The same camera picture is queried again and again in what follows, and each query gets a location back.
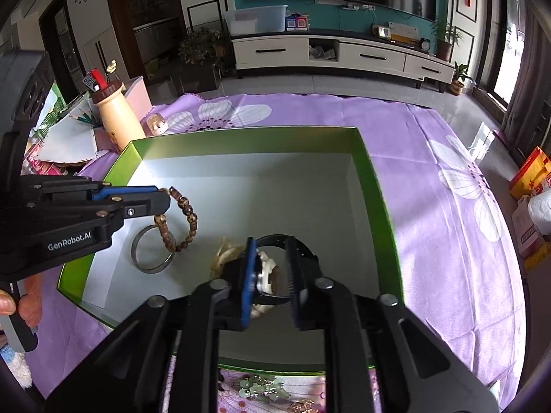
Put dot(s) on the grey curtain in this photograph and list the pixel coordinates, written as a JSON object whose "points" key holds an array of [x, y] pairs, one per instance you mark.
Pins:
{"points": [[531, 86]]}

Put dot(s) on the white television cabinet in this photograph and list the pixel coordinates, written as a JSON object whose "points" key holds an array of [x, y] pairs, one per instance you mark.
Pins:
{"points": [[344, 53]]}

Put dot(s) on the orange yellow paper bag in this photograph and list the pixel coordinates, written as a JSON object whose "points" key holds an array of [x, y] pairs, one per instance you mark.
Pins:
{"points": [[529, 172]]}

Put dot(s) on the white power strip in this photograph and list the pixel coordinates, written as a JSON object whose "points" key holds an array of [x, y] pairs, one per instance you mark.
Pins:
{"points": [[357, 7]]}

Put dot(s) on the black wrist watch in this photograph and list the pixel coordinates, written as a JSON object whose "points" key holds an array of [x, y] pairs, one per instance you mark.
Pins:
{"points": [[308, 258]]}

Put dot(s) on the green cardboard box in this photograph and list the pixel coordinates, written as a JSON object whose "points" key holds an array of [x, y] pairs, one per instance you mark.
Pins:
{"points": [[258, 189]]}

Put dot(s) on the purple floral tablecloth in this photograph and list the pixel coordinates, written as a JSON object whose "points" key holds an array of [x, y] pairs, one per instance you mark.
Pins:
{"points": [[409, 180]]}

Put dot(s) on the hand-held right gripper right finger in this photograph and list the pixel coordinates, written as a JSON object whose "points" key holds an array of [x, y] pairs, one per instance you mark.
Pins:
{"points": [[295, 297]]}

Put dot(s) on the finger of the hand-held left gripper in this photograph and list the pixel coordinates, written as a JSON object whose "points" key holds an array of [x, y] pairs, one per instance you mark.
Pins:
{"points": [[146, 206], [129, 190]]}

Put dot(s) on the tall potted plant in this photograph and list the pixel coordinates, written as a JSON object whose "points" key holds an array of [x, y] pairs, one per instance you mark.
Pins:
{"points": [[445, 38]]}

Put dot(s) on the pink snack packets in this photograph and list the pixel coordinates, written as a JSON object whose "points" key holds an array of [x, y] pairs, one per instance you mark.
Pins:
{"points": [[43, 165]]}

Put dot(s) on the person's left hand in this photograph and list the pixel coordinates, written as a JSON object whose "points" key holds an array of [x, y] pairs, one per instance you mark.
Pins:
{"points": [[31, 305]]}

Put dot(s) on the cream earbud case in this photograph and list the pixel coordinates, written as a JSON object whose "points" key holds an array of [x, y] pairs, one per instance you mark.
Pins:
{"points": [[156, 124]]}

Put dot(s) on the small alarm clock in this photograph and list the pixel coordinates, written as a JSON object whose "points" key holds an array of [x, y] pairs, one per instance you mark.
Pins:
{"points": [[425, 44]]}

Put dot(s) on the small floor potted plant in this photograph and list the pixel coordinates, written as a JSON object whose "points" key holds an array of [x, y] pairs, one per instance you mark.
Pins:
{"points": [[459, 78]]}

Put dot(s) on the red lighter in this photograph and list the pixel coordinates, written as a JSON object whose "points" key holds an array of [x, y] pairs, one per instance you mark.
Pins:
{"points": [[99, 78]]}

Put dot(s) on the white paper sheets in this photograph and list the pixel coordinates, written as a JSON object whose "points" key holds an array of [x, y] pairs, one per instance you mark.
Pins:
{"points": [[69, 142]]}

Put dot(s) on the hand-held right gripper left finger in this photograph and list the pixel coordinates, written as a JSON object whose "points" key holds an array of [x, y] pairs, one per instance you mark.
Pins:
{"points": [[249, 286]]}

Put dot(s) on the cream bottle-shaped pen holder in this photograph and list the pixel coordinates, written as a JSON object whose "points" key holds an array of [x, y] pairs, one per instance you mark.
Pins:
{"points": [[116, 120]]}

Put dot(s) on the bushy potted plant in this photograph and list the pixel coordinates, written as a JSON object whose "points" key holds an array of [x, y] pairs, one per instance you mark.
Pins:
{"points": [[200, 45]]}

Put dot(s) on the clear plastic storage box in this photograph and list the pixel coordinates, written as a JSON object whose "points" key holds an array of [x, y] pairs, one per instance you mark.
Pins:
{"points": [[256, 19]]}

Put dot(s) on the white desk calendar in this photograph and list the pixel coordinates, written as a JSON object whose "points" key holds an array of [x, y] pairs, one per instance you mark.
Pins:
{"points": [[402, 32]]}

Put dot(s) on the white plastic bag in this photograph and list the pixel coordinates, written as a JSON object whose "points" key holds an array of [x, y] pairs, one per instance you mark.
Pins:
{"points": [[542, 213]]}

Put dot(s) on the pink box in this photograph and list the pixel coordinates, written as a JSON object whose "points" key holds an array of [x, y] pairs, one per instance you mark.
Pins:
{"points": [[137, 94]]}

